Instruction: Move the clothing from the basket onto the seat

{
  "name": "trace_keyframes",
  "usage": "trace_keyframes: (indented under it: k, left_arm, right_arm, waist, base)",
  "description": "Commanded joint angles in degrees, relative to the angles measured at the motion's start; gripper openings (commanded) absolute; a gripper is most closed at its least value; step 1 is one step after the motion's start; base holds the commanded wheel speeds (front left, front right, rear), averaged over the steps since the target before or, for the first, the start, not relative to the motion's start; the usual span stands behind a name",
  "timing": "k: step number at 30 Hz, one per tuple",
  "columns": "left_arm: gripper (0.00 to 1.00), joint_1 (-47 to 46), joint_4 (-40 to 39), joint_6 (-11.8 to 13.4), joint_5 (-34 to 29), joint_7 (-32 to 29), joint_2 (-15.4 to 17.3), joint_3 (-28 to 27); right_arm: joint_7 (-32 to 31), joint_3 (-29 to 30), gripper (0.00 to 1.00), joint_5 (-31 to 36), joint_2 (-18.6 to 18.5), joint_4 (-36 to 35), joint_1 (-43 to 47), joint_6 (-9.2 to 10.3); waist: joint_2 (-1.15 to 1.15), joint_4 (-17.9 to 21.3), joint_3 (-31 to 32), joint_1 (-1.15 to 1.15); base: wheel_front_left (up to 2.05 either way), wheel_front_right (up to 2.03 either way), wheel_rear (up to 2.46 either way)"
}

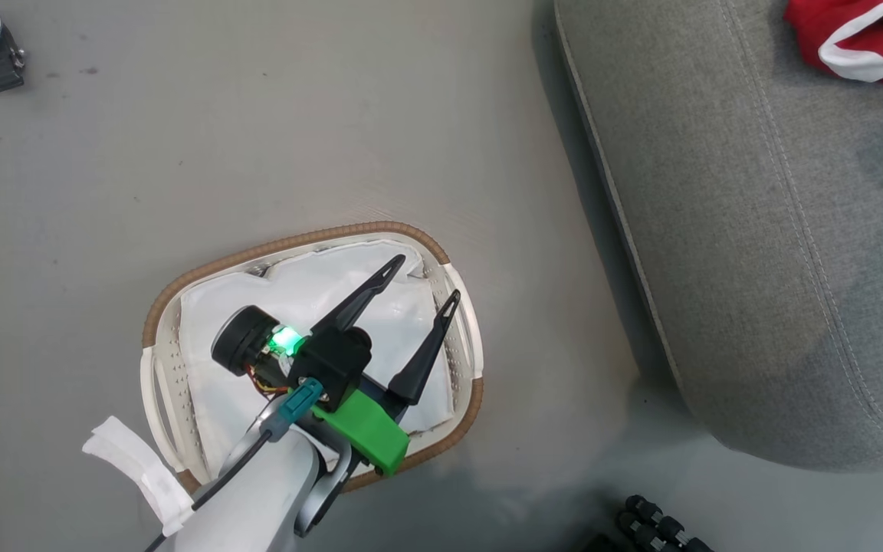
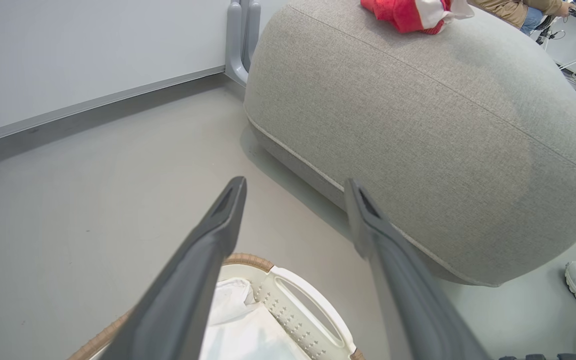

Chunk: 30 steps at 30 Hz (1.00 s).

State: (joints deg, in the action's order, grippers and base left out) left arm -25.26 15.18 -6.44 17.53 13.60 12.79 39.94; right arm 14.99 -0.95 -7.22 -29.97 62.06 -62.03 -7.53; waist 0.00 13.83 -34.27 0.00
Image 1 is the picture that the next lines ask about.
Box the white tape strap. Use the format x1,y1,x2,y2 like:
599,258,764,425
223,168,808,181
81,416,195,537

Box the red and white garment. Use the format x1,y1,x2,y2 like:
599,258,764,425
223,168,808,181
784,0,883,84

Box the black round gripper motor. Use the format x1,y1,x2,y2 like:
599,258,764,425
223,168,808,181
210,305,304,399

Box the thin black cable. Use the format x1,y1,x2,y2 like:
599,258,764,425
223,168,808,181
143,429,274,552

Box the teal cable connector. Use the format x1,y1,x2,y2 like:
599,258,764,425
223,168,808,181
271,377,326,442

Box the white basket with brown rim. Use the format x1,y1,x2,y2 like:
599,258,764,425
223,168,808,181
140,221,484,495

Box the white cloth basket liner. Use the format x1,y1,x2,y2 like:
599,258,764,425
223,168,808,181
179,239,458,468

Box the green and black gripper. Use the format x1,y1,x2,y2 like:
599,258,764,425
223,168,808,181
310,254,461,476

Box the light grey fabric sofa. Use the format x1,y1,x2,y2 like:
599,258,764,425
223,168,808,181
553,0,883,472

